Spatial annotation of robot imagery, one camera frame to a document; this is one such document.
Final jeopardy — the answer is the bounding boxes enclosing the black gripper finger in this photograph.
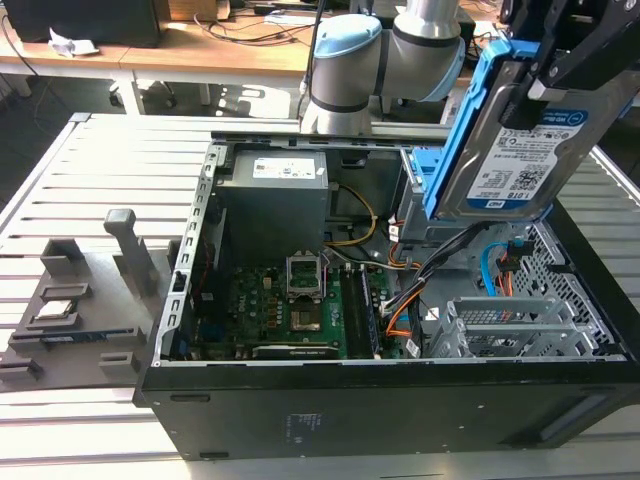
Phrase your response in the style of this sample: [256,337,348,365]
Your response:
[501,0,551,39]
[499,0,640,130]

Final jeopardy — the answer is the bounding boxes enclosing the hard disk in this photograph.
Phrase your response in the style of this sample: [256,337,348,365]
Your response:
[422,38,609,222]

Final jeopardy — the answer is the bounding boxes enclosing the blue empty disk carrier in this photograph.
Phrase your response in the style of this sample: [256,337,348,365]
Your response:
[407,148,444,196]

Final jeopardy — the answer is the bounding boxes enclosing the silver disk bay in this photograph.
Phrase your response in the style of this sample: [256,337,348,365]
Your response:
[428,295,619,359]

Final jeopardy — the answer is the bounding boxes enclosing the metal drive cage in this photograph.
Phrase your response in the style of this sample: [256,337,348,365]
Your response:
[398,148,501,246]

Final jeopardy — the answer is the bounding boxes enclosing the grey power supply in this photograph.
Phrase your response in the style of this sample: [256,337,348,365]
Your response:
[215,149,330,261]

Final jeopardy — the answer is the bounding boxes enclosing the brown cardboard box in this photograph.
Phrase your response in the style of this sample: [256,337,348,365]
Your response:
[167,0,231,22]

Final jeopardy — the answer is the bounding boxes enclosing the wooden desk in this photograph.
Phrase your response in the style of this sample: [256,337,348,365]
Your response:
[0,19,321,79]

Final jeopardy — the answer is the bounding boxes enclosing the RAM stick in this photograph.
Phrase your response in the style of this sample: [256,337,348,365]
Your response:
[358,269,382,357]
[42,330,110,347]

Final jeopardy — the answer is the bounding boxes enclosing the CPU socket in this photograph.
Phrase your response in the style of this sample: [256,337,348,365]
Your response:
[284,248,327,305]

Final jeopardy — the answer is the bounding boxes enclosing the green motherboard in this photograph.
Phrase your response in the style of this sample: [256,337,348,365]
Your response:
[192,262,396,361]

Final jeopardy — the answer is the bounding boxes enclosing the black graphics card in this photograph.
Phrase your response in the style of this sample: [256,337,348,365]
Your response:
[251,342,335,359]

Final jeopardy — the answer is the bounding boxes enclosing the large black box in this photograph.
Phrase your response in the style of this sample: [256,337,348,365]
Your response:
[9,0,162,49]

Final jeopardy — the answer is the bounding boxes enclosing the black PC case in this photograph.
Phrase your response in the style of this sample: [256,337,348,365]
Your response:
[132,130,640,461]

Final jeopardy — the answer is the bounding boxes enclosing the crumpled white paper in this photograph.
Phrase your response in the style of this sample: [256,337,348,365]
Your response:
[48,27,99,56]

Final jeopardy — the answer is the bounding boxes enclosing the grey parts rack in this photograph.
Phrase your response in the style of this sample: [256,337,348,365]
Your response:
[0,208,174,394]

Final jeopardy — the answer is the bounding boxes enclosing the silver CPU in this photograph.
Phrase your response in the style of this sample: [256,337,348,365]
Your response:
[35,301,76,321]

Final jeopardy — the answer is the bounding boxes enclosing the black wire bundle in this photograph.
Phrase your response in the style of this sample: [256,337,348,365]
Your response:
[382,219,519,319]

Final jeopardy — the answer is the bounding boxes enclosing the blue data wire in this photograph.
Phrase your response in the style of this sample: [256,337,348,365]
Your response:
[478,241,507,297]

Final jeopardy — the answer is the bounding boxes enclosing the yellow wires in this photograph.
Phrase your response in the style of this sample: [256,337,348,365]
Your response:
[323,183,377,247]

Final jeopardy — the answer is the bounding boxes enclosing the orange wires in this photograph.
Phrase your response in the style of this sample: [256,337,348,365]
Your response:
[384,292,426,341]

